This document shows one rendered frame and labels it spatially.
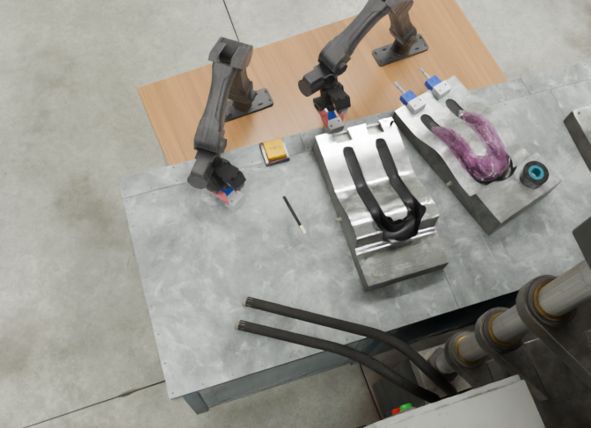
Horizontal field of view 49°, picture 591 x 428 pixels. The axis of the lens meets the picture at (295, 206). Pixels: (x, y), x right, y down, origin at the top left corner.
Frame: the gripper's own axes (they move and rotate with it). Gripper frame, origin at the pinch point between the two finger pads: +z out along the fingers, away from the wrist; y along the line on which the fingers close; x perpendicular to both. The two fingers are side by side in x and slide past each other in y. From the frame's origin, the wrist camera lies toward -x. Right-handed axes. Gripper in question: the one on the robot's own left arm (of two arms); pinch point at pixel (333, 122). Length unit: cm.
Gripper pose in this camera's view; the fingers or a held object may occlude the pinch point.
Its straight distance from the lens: 213.6
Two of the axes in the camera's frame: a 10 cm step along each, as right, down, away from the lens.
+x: -3.7, -5.6, 7.4
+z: 1.4, 7.6, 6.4
